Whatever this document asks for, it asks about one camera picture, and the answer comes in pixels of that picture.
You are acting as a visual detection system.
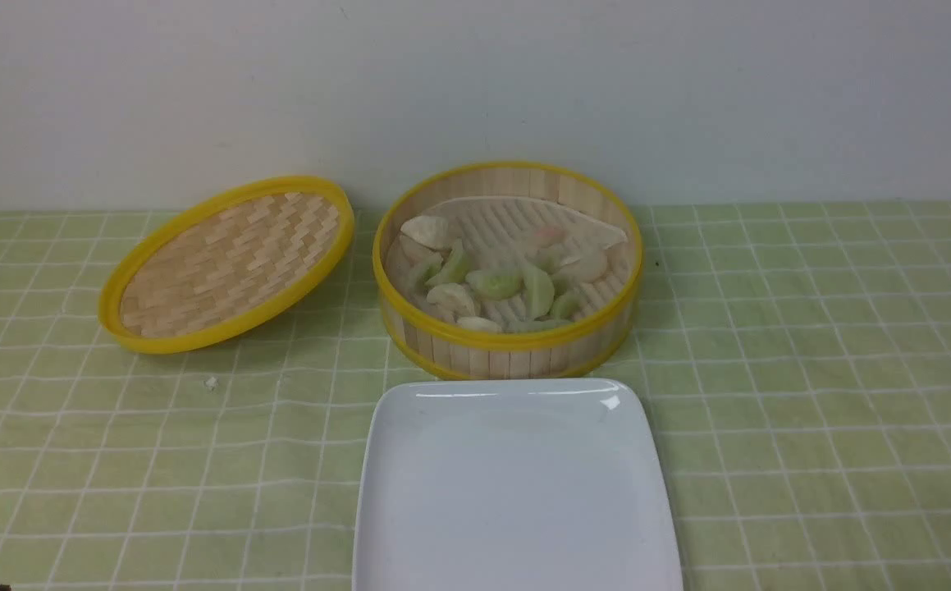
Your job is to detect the white dumpling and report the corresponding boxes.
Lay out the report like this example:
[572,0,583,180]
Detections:
[426,283,480,318]
[400,216,454,250]
[556,250,610,283]

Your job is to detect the green dumpling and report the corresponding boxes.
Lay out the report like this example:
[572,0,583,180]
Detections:
[523,261,555,319]
[549,289,583,321]
[408,239,471,289]
[465,268,523,300]

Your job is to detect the white square plate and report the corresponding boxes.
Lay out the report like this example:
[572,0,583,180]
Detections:
[352,378,684,590]

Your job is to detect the white dumpling front rim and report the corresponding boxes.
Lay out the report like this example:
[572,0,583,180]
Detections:
[456,317,504,334]

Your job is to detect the bamboo steamer basket yellow rim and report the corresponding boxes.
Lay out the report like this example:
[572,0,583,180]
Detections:
[373,162,643,379]

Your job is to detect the white steamer liner paper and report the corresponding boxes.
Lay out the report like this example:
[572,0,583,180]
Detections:
[384,197,635,333]

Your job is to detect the pink dumpling back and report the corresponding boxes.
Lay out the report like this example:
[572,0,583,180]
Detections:
[523,225,568,252]

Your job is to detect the bamboo steamer lid yellow rim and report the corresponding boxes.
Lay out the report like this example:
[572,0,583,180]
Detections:
[98,176,355,355]

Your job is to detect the green checkered tablecloth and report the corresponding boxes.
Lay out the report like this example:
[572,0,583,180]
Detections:
[0,202,951,590]

